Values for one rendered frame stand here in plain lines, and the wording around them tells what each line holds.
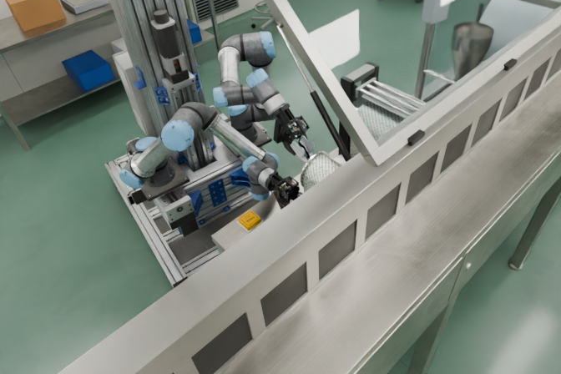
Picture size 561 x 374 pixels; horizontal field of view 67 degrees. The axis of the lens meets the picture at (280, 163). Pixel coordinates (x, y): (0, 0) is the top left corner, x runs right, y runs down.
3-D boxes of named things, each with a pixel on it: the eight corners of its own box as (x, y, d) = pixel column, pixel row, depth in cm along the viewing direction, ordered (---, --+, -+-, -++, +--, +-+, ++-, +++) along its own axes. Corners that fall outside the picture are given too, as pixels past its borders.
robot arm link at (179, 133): (149, 173, 206) (209, 120, 170) (133, 195, 196) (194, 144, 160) (129, 158, 202) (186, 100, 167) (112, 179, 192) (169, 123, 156)
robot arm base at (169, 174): (140, 174, 217) (134, 160, 211) (168, 162, 223) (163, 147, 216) (152, 191, 208) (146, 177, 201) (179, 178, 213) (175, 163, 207)
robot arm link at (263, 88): (263, 70, 153) (262, 64, 145) (280, 95, 153) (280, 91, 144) (245, 82, 153) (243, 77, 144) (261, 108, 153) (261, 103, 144)
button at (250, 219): (250, 213, 182) (250, 209, 181) (261, 221, 178) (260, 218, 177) (238, 222, 179) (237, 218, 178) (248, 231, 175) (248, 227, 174)
